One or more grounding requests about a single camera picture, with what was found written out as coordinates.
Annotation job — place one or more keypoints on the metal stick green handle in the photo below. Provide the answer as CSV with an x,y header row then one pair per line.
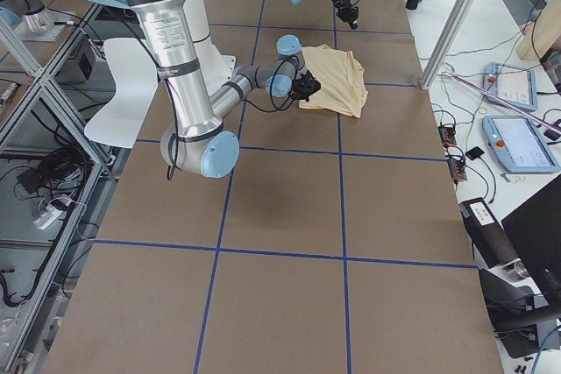
x,y
502,102

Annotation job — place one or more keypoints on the blue teach pendant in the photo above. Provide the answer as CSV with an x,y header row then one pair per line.
x,y
511,84
518,145

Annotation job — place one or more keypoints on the black monitor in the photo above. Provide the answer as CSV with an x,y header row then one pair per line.
x,y
533,229

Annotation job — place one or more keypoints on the white chair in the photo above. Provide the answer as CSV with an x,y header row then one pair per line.
x,y
119,121

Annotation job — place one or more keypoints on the cream yellow long-sleeve shirt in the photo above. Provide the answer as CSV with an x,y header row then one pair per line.
x,y
342,81

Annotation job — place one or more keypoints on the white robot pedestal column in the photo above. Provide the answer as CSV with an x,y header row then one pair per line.
x,y
216,68

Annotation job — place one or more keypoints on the far blue teach pendant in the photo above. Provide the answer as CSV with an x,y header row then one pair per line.
x,y
511,84

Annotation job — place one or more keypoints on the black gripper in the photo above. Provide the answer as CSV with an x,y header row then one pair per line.
x,y
305,86
344,7

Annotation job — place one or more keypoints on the aluminium frame post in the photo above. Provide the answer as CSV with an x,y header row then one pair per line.
x,y
444,42

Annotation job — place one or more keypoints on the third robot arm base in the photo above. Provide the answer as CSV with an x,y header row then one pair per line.
x,y
30,20

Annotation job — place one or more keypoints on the near blue teach pendant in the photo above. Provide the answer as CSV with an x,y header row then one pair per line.
x,y
518,145

